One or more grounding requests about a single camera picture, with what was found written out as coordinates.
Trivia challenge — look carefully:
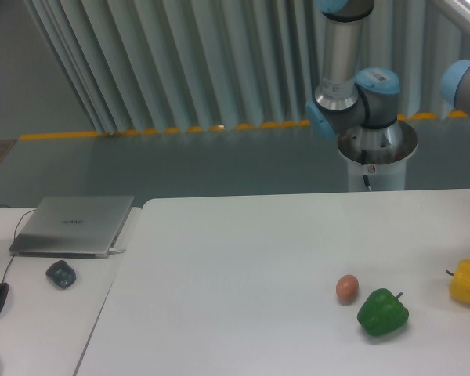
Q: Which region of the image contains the yellow bell pepper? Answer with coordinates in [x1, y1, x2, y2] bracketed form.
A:
[446, 259, 470, 305]

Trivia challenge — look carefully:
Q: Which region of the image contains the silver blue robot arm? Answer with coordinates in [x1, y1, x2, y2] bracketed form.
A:
[305, 1, 470, 192]

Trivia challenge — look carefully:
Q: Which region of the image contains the green bell pepper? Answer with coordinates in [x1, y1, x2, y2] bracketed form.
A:
[356, 288, 410, 337]

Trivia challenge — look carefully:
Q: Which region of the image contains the brown egg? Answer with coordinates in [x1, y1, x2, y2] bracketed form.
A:
[336, 274, 360, 305]

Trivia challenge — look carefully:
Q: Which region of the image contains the grey folding curtain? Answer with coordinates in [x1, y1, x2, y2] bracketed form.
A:
[27, 1, 470, 134]

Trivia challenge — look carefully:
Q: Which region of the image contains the white usb plug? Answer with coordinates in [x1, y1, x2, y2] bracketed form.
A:
[108, 248, 125, 255]

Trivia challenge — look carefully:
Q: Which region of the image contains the silver laptop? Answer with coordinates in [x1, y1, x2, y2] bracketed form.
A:
[9, 196, 134, 259]

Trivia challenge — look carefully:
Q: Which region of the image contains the dark small tray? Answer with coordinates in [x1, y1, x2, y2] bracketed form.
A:
[45, 260, 77, 290]

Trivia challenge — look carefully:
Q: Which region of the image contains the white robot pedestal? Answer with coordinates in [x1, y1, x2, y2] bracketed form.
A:
[337, 121, 418, 192]

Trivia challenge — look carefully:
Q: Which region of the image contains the black laptop cable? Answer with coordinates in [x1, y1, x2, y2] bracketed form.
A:
[0, 206, 36, 284]

